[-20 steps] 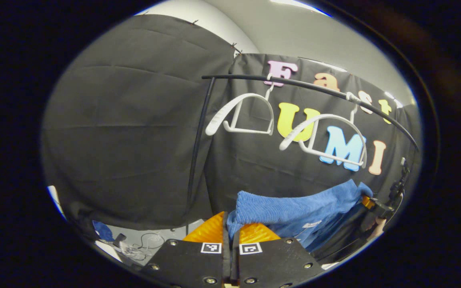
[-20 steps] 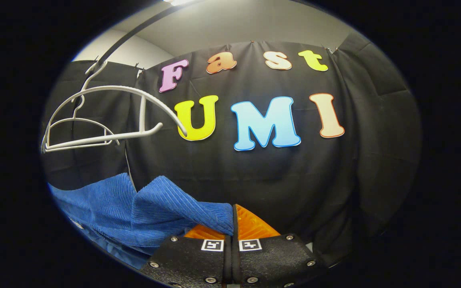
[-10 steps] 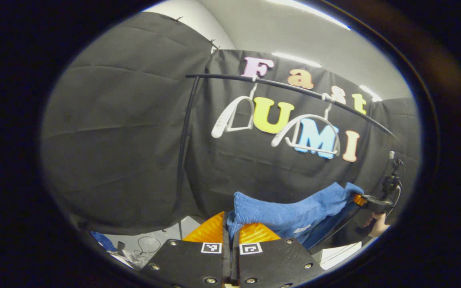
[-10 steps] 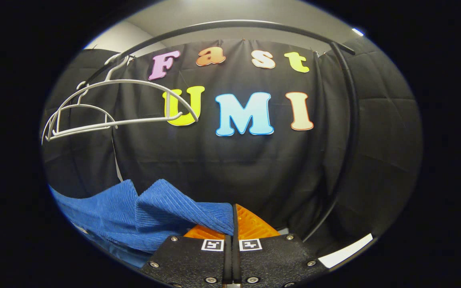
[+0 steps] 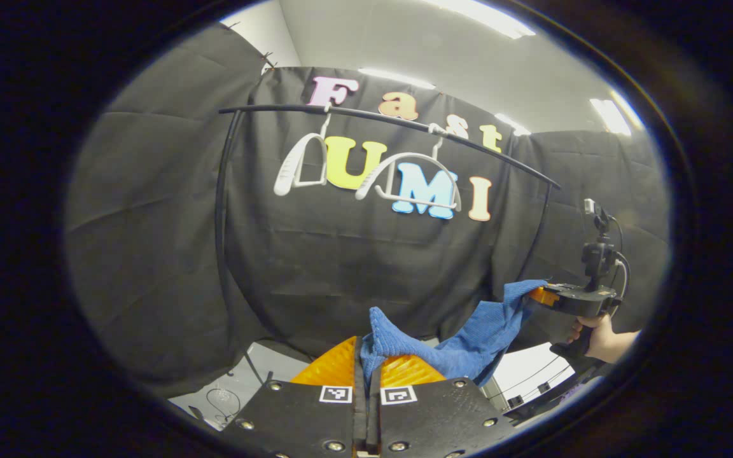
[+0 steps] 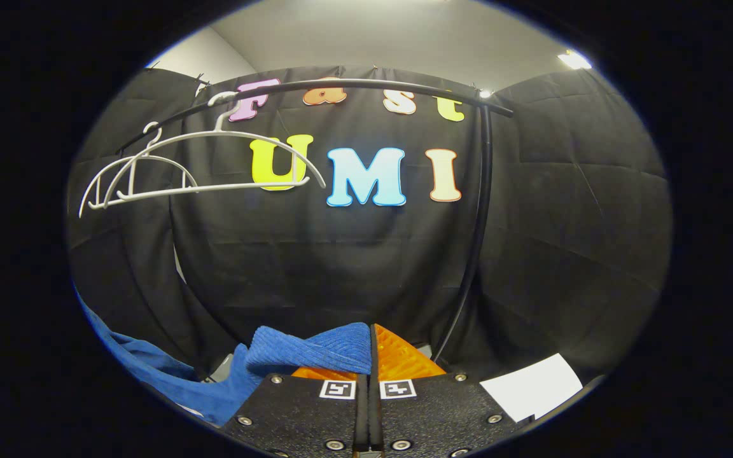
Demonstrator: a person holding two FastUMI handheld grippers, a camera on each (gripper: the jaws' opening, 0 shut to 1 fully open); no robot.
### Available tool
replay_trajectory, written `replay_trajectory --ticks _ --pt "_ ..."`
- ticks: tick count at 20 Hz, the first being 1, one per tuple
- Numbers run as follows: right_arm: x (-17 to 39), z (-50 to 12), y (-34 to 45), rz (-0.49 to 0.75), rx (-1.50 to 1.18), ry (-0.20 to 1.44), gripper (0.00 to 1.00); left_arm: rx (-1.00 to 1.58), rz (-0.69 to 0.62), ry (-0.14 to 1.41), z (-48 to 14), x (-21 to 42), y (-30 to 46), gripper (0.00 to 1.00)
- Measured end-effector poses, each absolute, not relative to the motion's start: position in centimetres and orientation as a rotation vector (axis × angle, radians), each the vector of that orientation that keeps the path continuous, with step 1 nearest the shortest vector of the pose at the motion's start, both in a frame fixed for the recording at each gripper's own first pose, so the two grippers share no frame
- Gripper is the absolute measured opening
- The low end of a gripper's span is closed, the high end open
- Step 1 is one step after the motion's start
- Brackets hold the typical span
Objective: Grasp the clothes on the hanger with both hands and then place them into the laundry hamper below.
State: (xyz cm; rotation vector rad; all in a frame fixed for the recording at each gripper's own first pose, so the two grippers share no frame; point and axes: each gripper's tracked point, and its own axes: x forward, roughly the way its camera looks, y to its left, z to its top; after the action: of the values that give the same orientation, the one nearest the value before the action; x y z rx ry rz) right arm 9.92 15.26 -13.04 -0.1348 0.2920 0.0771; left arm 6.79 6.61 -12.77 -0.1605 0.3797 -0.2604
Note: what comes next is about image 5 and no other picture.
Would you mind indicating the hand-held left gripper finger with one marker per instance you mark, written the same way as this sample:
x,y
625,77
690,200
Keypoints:
x,y
359,416
373,416

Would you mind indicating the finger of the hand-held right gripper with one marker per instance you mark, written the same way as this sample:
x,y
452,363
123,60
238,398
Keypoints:
x,y
543,296

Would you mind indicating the black clothes rack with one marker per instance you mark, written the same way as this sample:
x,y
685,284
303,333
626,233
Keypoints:
x,y
277,108

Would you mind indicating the black backdrop cloth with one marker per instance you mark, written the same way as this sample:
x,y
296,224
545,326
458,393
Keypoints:
x,y
315,267

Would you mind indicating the white plastic hanger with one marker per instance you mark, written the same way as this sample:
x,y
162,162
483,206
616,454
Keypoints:
x,y
290,166
404,157

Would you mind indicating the ceiling light panel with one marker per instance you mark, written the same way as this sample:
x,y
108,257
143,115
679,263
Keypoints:
x,y
511,124
609,116
487,16
398,77

